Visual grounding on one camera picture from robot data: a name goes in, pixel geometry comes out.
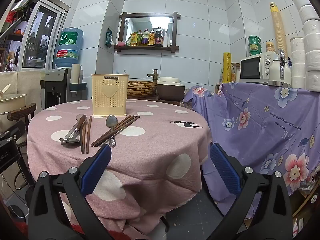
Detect cream cooking pot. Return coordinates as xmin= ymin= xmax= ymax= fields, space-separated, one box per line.
xmin=0 ymin=94 xmax=27 ymax=115

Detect woven wicker basin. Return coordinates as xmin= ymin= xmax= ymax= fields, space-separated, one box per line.
xmin=127 ymin=80 xmax=157 ymax=98

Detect dark soy sauce bottle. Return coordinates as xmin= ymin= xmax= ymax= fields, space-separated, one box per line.
xmin=155 ymin=27 xmax=164 ymax=47

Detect stacks of white paper bowls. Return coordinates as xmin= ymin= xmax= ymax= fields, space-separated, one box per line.
xmin=284 ymin=0 xmax=320 ymax=93

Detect white microwave oven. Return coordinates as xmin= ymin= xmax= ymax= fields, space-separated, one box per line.
xmin=239 ymin=52 xmax=281 ymax=84

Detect black cables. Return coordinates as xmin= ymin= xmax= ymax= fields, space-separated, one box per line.
xmin=0 ymin=172 xmax=28 ymax=219

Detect green wall packet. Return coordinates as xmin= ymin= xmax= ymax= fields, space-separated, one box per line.
xmin=105 ymin=29 xmax=114 ymax=48

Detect dark wooden stool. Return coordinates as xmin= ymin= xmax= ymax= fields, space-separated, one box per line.
xmin=7 ymin=103 xmax=37 ymax=128

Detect cream perforated utensil holder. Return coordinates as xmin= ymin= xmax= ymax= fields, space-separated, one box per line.
xmin=91 ymin=74 xmax=130 ymax=117

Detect cream electric kettle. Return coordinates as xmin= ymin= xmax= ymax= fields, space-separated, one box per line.
xmin=268 ymin=50 xmax=292 ymax=87

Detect brown and white rice cooker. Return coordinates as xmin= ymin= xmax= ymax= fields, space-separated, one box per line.
xmin=157 ymin=77 xmax=186 ymax=101

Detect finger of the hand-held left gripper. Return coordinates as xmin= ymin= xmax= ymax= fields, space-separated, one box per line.
xmin=0 ymin=127 xmax=21 ymax=144

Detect white framed window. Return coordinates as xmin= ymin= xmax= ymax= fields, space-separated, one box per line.
xmin=22 ymin=0 xmax=68 ymax=71

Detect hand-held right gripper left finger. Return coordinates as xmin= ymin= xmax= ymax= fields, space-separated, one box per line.
xmin=29 ymin=144 xmax=112 ymax=240

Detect wooden spatula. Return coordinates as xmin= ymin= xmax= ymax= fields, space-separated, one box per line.
xmin=0 ymin=84 xmax=12 ymax=98

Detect blue water jug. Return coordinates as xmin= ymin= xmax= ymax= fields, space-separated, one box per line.
xmin=55 ymin=27 xmax=84 ymax=68

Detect wooden-handled spoon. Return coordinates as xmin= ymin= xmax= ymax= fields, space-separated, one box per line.
xmin=60 ymin=116 xmax=87 ymax=146

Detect yellow oil pouch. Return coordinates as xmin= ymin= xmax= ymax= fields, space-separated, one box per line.
xmin=126 ymin=32 xmax=138 ymax=47

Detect pink polka-dot tablecloth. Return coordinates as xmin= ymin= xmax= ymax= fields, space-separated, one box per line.
xmin=26 ymin=99 xmax=213 ymax=240

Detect grey water dispenser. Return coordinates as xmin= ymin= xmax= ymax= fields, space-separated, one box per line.
xmin=44 ymin=67 xmax=73 ymax=110

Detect blue cup holder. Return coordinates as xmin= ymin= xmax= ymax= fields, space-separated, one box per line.
xmin=69 ymin=81 xmax=87 ymax=92

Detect tall stack of paper cups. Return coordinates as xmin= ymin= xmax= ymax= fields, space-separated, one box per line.
xmin=269 ymin=2 xmax=288 ymax=55

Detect wooden framed mirror shelf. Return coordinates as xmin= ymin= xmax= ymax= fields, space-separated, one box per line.
xmin=114 ymin=12 xmax=181 ymax=53

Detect cream paper cup tube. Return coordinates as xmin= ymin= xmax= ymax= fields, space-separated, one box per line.
xmin=71 ymin=64 xmax=81 ymax=84

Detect cardboard box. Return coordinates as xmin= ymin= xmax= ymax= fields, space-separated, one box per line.
xmin=290 ymin=187 xmax=320 ymax=240

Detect bronze bamboo-style faucet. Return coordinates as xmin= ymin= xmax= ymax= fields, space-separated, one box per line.
xmin=147 ymin=69 xmax=159 ymax=82

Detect dark wooden counter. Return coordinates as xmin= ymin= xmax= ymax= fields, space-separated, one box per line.
xmin=127 ymin=96 xmax=182 ymax=106

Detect cluttered shelf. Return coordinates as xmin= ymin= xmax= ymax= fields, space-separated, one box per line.
xmin=0 ymin=4 xmax=26 ymax=72

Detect glass jar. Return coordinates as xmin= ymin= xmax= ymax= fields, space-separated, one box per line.
xmin=231 ymin=62 xmax=241 ymax=82

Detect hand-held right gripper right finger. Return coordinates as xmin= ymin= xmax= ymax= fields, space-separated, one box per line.
xmin=207 ymin=143 xmax=293 ymax=240

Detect beige cloth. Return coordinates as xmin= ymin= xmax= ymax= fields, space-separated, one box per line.
xmin=0 ymin=70 xmax=42 ymax=110

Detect metal spoon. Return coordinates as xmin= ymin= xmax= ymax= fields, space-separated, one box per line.
xmin=105 ymin=115 xmax=118 ymax=147
xmin=61 ymin=114 xmax=87 ymax=144

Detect purple floral cloth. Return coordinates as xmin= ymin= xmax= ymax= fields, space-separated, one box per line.
xmin=183 ymin=82 xmax=320 ymax=220

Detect yellow wrap roll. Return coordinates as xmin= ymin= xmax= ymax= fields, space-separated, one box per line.
xmin=222 ymin=52 xmax=232 ymax=84

